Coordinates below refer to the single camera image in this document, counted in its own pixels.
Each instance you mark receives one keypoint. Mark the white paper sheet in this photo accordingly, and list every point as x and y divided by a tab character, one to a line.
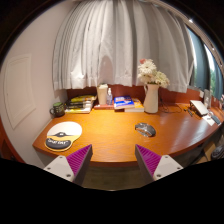
209	120

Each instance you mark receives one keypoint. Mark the white tissue container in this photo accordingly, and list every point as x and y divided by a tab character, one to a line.
102	93

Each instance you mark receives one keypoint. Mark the stack of dark books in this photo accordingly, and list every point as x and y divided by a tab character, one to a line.
80	104

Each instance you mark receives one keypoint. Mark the blue cover book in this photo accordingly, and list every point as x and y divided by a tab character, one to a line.
123	102

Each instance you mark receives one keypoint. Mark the dark green mug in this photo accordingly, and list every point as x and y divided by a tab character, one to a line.
57	110

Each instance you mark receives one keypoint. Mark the white laptop stand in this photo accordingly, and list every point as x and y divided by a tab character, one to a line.
198	107

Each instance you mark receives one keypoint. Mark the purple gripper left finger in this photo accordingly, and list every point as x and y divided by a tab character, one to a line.
73	167

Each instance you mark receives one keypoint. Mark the white curtain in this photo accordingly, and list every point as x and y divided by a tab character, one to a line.
102	41

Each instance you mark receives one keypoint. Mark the white pink flower bouquet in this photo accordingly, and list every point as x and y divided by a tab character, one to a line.
148	74

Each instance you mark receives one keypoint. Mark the white yellow mouse pad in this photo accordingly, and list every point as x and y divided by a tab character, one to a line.
62	135

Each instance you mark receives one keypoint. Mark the white yellow book stack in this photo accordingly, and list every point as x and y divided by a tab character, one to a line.
138	106

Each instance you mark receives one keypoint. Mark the grey computer mouse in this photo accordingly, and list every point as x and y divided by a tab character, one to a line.
145	129

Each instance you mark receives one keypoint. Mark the thin red book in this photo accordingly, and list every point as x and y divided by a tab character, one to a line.
104	107

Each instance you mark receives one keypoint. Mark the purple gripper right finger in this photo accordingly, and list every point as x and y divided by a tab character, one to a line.
153	166

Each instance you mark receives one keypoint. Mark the white ceramic vase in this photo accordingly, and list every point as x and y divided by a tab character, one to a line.
151	98

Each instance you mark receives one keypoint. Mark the clear sanitizer bottle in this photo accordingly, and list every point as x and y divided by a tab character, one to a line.
109	97

